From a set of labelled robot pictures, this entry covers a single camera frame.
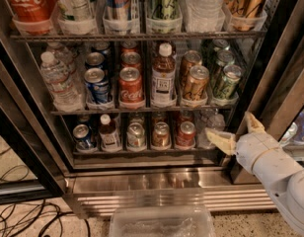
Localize tea bottle shelf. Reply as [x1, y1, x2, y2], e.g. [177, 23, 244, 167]
[151, 42, 176, 106]
[99, 114, 120, 150]

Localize right fridge glass door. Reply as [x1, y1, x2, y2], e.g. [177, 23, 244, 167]
[229, 0, 304, 185]

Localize gold can bottom shelf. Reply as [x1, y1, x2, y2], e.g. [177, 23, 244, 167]
[152, 121, 170, 147]

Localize gold can shelf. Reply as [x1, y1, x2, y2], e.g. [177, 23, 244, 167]
[179, 50, 202, 87]
[224, 0, 266, 32]
[183, 65, 209, 101]
[152, 121, 170, 147]

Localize blue silver can top shelf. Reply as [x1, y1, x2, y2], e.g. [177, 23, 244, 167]
[106, 0, 132, 21]

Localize front blue can middle shelf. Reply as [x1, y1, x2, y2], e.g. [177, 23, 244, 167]
[84, 68, 111, 104]

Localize front red cola can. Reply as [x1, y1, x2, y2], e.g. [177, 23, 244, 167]
[118, 67, 143, 103]

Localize white green can shelf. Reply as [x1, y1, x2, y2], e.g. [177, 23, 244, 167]
[126, 122, 146, 148]
[57, 0, 97, 22]

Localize fridge glass door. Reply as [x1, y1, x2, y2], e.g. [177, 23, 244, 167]
[229, 0, 304, 185]
[0, 40, 65, 205]

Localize tea bottle middle shelf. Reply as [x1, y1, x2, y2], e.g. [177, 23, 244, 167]
[151, 42, 176, 106]

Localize left fridge glass door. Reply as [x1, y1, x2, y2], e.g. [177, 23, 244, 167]
[0, 40, 65, 205]

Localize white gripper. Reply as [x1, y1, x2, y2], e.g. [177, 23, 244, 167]
[204, 112, 304, 190]

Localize black floor cables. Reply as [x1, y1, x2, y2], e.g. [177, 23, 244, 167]
[0, 146, 91, 237]

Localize gold can top shelf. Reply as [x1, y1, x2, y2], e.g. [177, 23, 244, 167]
[224, 0, 266, 32]

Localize tea bottle bottom shelf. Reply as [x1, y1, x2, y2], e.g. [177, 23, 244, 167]
[99, 114, 120, 150]

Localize clear plastic bin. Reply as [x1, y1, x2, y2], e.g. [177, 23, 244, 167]
[109, 205, 216, 237]

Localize rear gold can middle shelf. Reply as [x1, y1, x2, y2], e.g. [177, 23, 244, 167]
[179, 50, 202, 87]

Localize front gold can middle shelf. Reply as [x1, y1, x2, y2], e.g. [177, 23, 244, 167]
[183, 65, 209, 101]

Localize blue can bottom shelf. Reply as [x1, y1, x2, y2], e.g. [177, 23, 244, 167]
[73, 124, 95, 150]

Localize water bottle bottom shelf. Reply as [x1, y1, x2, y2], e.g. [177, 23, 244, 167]
[197, 114, 225, 150]

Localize rear water bottle middle shelf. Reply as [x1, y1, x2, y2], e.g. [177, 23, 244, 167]
[46, 41, 76, 74]

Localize front water bottle middle shelf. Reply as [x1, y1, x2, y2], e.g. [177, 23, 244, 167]
[40, 51, 83, 112]

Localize stainless steel fridge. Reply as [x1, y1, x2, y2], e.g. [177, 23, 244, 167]
[0, 0, 304, 219]

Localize red can bottom shelf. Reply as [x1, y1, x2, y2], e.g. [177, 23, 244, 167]
[176, 121, 195, 147]

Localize white green can bottom shelf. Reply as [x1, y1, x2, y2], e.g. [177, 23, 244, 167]
[126, 122, 146, 148]

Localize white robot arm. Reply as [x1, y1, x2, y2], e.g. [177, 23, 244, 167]
[205, 112, 304, 237]

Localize white green can top shelf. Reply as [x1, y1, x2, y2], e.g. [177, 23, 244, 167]
[57, 0, 97, 22]

